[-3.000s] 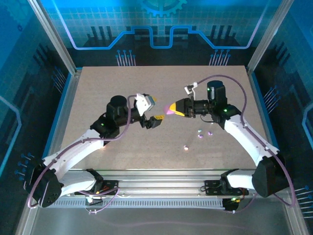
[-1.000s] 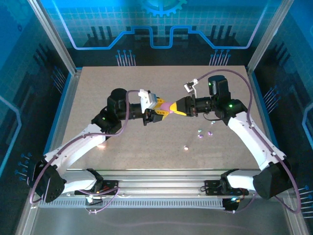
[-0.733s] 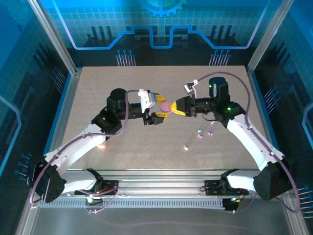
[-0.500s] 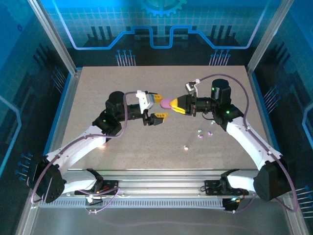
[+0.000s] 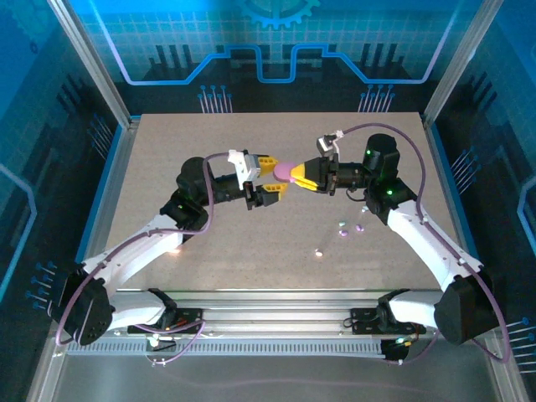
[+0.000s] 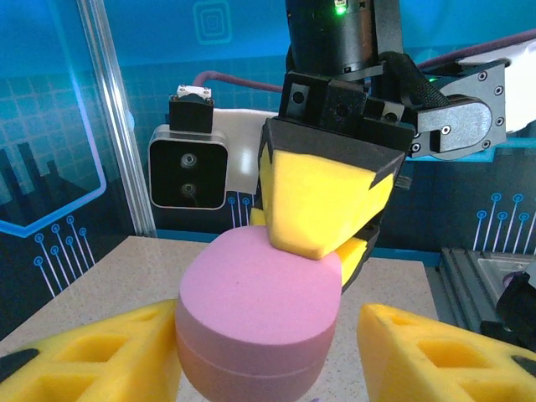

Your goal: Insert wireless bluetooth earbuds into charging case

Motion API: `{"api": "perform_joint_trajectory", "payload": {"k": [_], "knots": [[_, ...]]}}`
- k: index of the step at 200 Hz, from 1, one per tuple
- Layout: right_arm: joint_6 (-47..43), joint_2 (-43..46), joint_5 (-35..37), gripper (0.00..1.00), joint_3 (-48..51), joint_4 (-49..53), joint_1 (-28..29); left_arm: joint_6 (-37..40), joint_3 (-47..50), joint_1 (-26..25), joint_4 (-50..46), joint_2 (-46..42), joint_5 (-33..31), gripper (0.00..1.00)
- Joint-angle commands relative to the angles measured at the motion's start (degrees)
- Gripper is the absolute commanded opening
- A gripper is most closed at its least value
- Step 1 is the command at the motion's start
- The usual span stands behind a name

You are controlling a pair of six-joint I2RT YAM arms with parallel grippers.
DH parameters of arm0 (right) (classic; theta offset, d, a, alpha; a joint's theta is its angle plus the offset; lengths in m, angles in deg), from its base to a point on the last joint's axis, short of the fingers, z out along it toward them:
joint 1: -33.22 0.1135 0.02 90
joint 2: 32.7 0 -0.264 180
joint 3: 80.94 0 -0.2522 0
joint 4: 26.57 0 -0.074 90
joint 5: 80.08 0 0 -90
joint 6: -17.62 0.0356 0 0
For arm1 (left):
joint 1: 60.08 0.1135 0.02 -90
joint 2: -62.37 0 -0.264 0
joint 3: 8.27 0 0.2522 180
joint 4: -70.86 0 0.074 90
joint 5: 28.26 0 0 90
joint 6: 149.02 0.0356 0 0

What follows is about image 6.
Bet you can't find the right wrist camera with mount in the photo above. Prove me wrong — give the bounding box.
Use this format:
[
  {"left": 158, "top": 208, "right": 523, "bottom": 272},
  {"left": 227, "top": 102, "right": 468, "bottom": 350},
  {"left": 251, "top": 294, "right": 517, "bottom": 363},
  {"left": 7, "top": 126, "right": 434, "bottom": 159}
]
[{"left": 148, "top": 83, "right": 269, "bottom": 210}]

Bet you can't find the pink earbud charging case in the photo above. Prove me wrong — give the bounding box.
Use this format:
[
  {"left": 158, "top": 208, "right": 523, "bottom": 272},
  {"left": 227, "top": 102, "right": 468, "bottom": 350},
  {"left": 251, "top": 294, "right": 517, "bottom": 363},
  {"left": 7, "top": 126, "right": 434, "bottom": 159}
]
[{"left": 174, "top": 225, "right": 343, "bottom": 402}]

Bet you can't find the aluminium frame post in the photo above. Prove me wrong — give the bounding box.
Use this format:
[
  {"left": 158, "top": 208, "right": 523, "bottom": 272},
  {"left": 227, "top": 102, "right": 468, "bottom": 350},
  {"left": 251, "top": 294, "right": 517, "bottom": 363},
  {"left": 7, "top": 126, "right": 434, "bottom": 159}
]
[{"left": 76, "top": 0, "right": 159, "bottom": 239}]

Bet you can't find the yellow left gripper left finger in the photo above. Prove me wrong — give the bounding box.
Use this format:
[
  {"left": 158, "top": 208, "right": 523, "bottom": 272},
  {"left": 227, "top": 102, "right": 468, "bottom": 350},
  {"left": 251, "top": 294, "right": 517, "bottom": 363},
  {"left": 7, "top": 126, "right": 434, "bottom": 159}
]
[{"left": 0, "top": 299, "right": 183, "bottom": 402}]

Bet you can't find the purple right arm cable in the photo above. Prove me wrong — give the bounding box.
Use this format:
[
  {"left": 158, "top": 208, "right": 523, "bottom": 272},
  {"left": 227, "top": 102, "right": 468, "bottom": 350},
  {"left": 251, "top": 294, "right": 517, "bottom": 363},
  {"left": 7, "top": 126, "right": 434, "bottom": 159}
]
[{"left": 191, "top": 31, "right": 536, "bottom": 94}]

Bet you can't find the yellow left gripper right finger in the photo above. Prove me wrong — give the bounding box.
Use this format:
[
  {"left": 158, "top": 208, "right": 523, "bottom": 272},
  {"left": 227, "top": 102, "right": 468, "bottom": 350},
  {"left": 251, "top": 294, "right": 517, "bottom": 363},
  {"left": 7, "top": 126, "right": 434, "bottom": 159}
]
[{"left": 358, "top": 303, "right": 536, "bottom": 402}]

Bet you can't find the aluminium front mounting rail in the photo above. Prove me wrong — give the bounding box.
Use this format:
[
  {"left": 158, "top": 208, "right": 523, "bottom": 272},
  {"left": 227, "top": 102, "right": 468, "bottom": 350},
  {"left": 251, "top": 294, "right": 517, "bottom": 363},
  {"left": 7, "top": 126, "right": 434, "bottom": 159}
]
[{"left": 437, "top": 245, "right": 536, "bottom": 336}]

